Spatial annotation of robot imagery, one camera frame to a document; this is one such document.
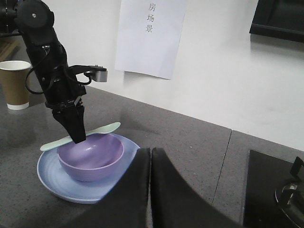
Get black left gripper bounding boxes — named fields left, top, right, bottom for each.
left=26, top=41, right=86, bottom=143

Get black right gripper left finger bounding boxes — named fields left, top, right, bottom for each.
left=68, top=148, right=151, bottom=228

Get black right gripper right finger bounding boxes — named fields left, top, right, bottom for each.
left=151, top=148, right=241, bottom=228

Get mint green plastic spoon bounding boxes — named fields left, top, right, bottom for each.
left=40, top=122, right=121, bottom=152

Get purple plastic bowl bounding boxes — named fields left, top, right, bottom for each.
left=57, top=133, right=124, bottom=182

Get brown paper cup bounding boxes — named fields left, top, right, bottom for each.
left=0, top=60, right=31, bottom=110

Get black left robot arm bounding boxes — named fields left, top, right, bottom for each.
left=0, top=0, right=89, bottom=143

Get light blue plate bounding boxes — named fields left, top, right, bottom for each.
left=37, top=133, right=140, bottom=204

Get black gas stove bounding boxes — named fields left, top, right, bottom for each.
left=243, top=150, right=304, bottom=228

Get white paper sheet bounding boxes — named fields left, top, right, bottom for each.
left=115, top=0, right=187, bottom=79

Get black range hood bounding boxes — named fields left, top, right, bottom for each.
left=249, top=0, right=304, bottom=43

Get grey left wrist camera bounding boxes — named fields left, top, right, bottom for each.
left=68, top=64, right=109, bottom=83

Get black camera cable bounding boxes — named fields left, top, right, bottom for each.
left=25, top=45, right=92, bottom=95

